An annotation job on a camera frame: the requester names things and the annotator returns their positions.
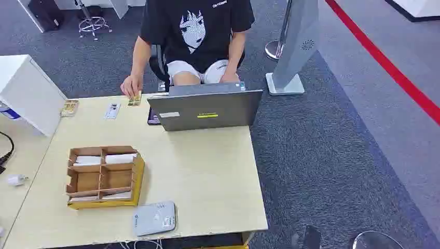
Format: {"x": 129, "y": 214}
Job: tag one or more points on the person's right hand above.
{"x": 132, "y": 85}

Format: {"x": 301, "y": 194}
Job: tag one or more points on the person's left hand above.
{"x": 229, "y": 78}

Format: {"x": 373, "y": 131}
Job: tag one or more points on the gold card stack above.
{"x": 135, "y": 99}
{"x": 69, "y": 108}

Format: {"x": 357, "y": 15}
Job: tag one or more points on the white printed card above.
{"x": 112, "y": 111}

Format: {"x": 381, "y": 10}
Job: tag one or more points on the black office chair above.
{"x": 158, "y": 65}

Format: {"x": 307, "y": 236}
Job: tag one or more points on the black phone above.
{"x": 152, "y": 118}

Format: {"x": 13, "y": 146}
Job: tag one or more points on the grey laptop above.
{"x": 206, "y": 110}

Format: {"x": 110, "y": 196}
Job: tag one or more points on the person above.
{"x": 192, "y": 31}

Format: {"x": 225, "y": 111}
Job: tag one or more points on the white kiosk stand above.
{"x": 295, "y": 48}

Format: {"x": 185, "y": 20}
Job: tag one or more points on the chrome base stool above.
{"x": 91, "y": 24}

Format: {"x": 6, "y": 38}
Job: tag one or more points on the white card stack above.
{"x": 88, "y": 160}
{"x": 117, "y": 196}
{"x": 120, "y": 158}
{"x": 84, "y": 198}

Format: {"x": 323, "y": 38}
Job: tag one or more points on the white cabinet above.
{"x": 27, "y": 92}

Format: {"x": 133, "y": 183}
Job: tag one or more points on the black case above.
{"x": 46, "y": 13}

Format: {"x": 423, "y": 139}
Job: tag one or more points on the wooden card box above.
{"x": 103, "y": 202}

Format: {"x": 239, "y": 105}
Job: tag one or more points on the blue and white item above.
{"x": 8, "y": 113}

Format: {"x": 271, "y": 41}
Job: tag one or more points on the grey card reader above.
{"x": 154, "y": 218}

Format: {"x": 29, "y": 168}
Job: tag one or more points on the white charger plug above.
{"x": 15, "y": 179}

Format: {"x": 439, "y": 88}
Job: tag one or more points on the black robot foot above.
{"x": 311, "y": 238}

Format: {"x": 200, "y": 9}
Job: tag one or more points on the white platform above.
{"x": 417, "y": 8}

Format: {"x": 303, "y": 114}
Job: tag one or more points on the chrome round base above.
{"x": 376, "y": 241}

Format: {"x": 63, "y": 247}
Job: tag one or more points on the chrome stanchion post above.
{"x": 276, "y": 48}

